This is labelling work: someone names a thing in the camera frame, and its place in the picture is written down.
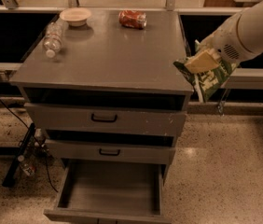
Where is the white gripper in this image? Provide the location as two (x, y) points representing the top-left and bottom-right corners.
(185, 14), (256, 74)

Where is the green jalapeno chip bag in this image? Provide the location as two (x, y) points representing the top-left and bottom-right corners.
(173, 40), (238, 103)

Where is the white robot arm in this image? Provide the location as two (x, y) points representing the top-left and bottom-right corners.
(185, 1), (263, 74)

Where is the grey drawer cabinet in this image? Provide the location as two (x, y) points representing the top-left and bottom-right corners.
(9, 8), (195, 185)

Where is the grey middle drawer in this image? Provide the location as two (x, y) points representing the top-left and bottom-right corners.
(46, 139), (175, 164)

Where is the grey top drawer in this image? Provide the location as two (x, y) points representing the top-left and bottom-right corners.
(25, 103), (187, 136)

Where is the grey open bottom drawer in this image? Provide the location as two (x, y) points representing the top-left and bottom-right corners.
(44, 161), (171, 224)

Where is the red crushed soda can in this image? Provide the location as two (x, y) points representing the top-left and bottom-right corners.
(118, 10), (147, 29)

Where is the beige paper bowl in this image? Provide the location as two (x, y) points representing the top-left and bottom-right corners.
(60, 7), (91, 27)

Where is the clear plastic water bottle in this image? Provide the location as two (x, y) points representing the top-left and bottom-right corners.
(43, 20), (65, 58)

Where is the plastic bottle on floor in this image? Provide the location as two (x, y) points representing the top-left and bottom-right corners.
(18, 155), (36, 176)

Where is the black leaning bar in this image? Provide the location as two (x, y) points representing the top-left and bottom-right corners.
(2, 123), (35, 188)

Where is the metal railing frame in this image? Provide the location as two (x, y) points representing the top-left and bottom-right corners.
(0, 0), (263, 91)

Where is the black floor cable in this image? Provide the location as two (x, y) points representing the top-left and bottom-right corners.
(0, 91), (60, 193)

